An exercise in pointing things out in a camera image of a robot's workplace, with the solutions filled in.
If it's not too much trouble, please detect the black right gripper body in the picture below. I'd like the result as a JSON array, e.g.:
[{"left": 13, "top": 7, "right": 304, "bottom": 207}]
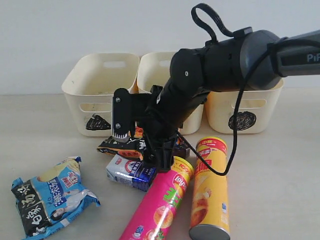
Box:
[{"left": 129, "top": 79, "right": 208, "bottom": 151}]

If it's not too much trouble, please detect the purple drink carton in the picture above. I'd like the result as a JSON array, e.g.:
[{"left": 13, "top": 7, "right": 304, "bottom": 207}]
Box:
[{"left": 172, "top": 133, "right": 190, "bottom": 159}]

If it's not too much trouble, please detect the black orange snack bag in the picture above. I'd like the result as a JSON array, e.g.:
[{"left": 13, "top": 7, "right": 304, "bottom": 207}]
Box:
[{"left": 97, "top": 126, "right": 146, "bottom": 161}]

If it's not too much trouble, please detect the white blue milk carton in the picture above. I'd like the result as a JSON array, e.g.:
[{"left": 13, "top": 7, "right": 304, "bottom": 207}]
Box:
[{"left": 105, "top": 154, "right": 157, "bottom": 192}]

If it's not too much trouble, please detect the blue noodle snack bag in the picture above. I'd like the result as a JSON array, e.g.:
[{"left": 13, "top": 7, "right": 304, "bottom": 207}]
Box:
[{"left": 11, "top": 156, "right": 101, "bottom": 240}]

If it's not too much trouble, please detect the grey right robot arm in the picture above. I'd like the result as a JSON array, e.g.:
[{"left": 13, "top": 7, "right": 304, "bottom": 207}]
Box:
[{"left": 134, "top": 27, "right": 320, "bottom": 172}]

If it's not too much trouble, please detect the cream bin with square mark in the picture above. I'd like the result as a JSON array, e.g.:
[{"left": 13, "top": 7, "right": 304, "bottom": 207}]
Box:
[{"left": 136, "top": 51, "right": 204, "bottom": 135}]

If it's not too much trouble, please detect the pink Lays chips can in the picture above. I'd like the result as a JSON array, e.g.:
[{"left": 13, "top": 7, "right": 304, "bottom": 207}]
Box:
[{"left": 120, "top": 156, "right": 194, "bottom": 240}]

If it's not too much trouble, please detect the cream bin with triangle mark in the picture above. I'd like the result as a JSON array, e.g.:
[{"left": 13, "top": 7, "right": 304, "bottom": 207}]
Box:
[{"left": 61, "top": 52, "right": 140, "bottom": 137}]

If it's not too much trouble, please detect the yellow Lays chips can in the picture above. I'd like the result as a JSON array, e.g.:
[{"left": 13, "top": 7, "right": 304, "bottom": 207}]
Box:
[{"left": 189, "top": 136, "right": 231, "bottom": 240}]

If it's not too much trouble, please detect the cream bin with circle mark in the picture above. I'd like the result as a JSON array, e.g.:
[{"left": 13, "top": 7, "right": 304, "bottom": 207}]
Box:
[{"left": 204, "top": 79, "right": 284, "bottom": 134}]

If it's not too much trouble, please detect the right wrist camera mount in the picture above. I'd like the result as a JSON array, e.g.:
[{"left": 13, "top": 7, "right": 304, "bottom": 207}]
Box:
[{"left": 112, "top": 88, "right": 135, "bottom": 143}]

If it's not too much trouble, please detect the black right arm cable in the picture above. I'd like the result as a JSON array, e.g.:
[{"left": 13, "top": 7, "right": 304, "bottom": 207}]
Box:
[{"left": 174, "top": 3, "right": 291, "bottom": 176}]

